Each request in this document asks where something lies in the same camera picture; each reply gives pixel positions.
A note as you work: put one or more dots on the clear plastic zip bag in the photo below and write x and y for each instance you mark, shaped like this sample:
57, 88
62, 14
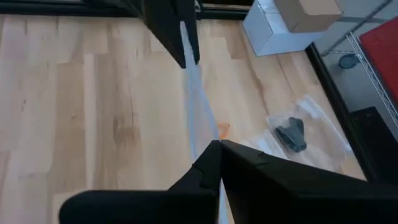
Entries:
323, 133
202, 118

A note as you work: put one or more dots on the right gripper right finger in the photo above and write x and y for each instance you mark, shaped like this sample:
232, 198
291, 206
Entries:
295, 199

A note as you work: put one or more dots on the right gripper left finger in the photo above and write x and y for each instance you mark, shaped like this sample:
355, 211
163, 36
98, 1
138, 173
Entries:
155, 205

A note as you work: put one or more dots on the brown cardboard box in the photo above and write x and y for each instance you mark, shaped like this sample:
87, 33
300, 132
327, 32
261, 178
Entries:
304, 15

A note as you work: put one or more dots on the white box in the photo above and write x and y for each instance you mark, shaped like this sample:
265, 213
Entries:
267, 34

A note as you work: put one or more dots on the red plastic bin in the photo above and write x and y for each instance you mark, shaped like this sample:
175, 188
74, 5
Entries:
382, 53

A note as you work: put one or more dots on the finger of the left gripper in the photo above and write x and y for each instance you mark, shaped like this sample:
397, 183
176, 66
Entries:
191, 28
164, 25

